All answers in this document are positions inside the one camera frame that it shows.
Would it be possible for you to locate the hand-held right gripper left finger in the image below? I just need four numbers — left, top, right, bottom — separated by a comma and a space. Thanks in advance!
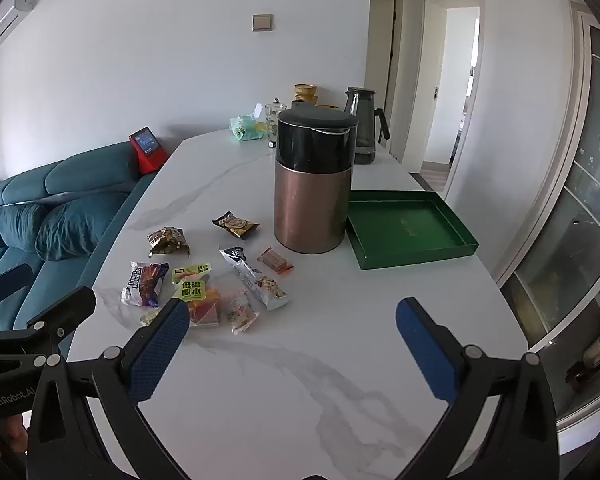
27, 299, 191, 480

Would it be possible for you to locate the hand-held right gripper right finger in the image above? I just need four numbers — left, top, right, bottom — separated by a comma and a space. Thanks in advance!
396, 297, 563, 480

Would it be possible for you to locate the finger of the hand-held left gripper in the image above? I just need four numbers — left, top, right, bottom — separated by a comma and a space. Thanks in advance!
0, 263, 33, 306
25, 286, 97, 356

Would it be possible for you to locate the clear bag with orange snacks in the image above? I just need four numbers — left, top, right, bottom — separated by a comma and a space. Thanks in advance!
177, 280, 222, 328

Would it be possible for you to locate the purple white snack packet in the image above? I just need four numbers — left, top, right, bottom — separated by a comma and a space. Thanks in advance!
121, 261, 170, 308

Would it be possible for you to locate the pink clear candy packet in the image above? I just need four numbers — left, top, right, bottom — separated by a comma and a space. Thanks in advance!
222, 297, 260, 335

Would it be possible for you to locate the long white snack packet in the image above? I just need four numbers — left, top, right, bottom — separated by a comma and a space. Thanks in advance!
219, 245, 291, 311

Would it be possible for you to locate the green tray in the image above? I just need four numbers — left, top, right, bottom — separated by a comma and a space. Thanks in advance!
346, 190, 480, 271

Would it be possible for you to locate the small orange snack packet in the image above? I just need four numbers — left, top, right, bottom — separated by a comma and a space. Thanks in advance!
256, 247, 295, 275

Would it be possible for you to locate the person's left forearm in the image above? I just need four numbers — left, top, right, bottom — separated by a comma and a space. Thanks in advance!
0, 410, 31, 480

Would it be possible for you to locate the small teal pillow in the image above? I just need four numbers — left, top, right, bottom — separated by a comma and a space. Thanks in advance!
0, 202, 48, 251

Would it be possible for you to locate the large teal pillow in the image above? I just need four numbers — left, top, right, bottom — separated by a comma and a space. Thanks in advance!
34, 192, 131, 262

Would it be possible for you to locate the green label fruit packet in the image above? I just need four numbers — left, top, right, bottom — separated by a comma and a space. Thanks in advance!
172, 263, 212, 286

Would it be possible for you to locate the brown snack packet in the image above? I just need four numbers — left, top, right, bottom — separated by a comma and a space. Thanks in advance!
147, 227, 191, 257

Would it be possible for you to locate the teal sofa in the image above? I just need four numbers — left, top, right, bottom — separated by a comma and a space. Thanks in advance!
0, 140, 153, 356

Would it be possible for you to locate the black yellow snack packet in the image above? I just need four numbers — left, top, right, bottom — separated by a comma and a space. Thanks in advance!
211, 211, 260, 240

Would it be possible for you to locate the red smart display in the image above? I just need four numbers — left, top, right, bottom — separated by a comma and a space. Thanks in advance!
129, 127, 170, 176

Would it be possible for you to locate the glass display cabinet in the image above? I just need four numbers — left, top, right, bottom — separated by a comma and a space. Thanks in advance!
500, 0, 600, 431

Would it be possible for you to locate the copper bin with black lid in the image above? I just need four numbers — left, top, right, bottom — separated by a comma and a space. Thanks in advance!
273, 106, 359, 255

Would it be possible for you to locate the green tissue pack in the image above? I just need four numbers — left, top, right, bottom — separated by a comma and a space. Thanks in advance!
229, 102, 270, 143

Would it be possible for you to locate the white air conditioner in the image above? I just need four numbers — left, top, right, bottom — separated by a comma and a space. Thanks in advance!
0, 0, 35, 66

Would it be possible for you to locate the glass kettle with black handle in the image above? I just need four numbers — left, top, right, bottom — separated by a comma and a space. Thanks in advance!
342, 86, 392, 165

